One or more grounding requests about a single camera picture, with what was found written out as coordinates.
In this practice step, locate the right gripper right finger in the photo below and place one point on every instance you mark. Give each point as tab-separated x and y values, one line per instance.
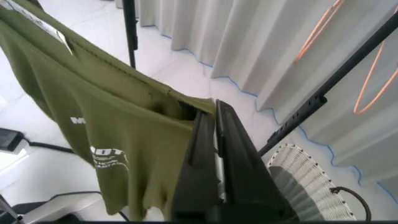
248	186

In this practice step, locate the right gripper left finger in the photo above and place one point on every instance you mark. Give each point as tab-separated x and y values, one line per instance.
199	180

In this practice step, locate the green printed shirt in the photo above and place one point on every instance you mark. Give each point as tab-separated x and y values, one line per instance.
109	118

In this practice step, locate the white laundry basket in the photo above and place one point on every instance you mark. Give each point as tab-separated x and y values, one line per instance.
308	183

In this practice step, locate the black clothes rack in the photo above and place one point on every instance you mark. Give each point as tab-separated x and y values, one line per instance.
130	28

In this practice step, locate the white curtain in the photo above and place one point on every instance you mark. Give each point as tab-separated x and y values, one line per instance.
264	40

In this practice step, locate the black power adapter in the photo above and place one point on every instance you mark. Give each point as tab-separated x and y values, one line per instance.
11	140

